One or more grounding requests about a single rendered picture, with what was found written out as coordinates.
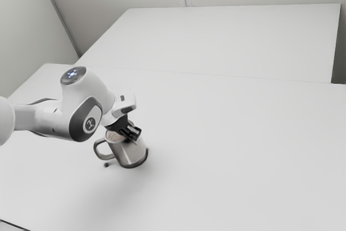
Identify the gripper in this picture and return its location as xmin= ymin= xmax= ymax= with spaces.
xmin=105 ymin=115 xmax=142 ymax=142

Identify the grey metal mug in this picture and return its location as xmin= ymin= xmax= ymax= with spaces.
xmin=93 ymin=120 xmax=149 ymax=169

